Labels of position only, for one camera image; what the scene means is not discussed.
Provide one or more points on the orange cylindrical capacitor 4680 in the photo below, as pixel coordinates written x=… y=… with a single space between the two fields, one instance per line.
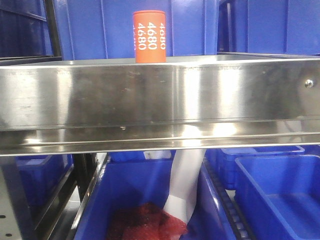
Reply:
x=149 y=32

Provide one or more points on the white paper sheet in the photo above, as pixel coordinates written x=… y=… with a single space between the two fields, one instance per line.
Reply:
x=182 y=197

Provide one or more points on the blue bin lower centre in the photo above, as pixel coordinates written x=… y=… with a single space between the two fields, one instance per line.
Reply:
x=124 y=185

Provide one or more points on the blue bin lower right rear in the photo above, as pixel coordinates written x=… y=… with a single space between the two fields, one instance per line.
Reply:
x=223 y=159

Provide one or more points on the red mesh bag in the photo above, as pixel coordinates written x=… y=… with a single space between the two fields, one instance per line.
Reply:
x=145 y=222

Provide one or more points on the large blue bin upper centre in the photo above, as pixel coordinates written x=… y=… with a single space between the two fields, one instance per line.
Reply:
x=103 y=29

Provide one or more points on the blue bin lower left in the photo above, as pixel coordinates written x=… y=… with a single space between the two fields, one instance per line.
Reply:
x=40 y=174

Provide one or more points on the blue bin upper right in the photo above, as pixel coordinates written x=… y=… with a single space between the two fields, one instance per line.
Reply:
x=269 y=26

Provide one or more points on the blue bin upper left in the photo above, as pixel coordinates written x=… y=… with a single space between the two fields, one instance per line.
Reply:
x=24 y=29

